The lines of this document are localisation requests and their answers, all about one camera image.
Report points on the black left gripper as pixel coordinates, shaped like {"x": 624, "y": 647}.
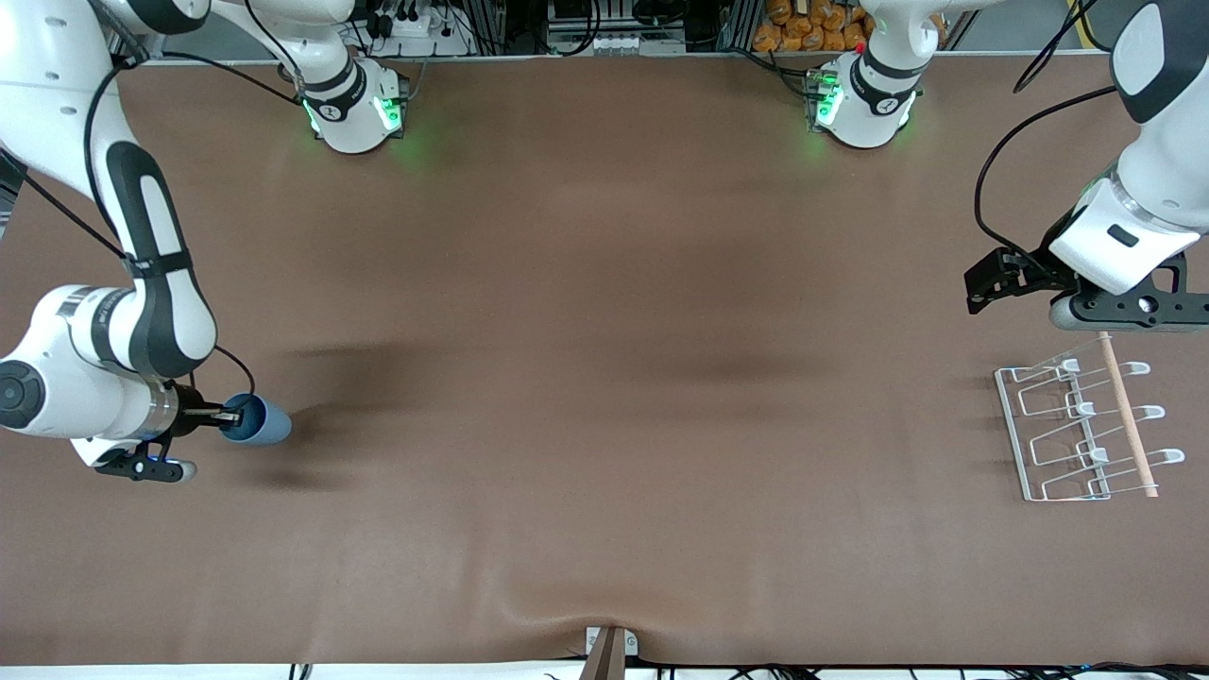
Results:
{"x": 1033, "y": 271}

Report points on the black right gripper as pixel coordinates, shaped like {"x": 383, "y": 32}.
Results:
{"x": 189, "y": 416}

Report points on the blue plastic cup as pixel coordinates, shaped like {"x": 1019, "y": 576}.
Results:
{"x": 269, "y": 425}

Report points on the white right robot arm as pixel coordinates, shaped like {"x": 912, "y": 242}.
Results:
{"x": 151, "y": 312}

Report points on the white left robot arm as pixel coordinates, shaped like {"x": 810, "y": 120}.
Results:
{"x": 869, "y": 113}

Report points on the orange snack packets pile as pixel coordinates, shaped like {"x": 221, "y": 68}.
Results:
{"x": 812, "y": 28}

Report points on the white power strip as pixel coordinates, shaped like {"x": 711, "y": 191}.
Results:
{"x": 416, "y": 28}

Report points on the white terminal block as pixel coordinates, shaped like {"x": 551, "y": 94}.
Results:
{"x": 623, "y": 43}

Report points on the aluminium frame post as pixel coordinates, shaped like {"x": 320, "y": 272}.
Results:
{"x": 739, "y": 24}
{"x": 489, "y": 24}

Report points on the table edge clamp bracket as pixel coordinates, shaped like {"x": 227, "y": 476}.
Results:
{"x": 609, "y": 656}

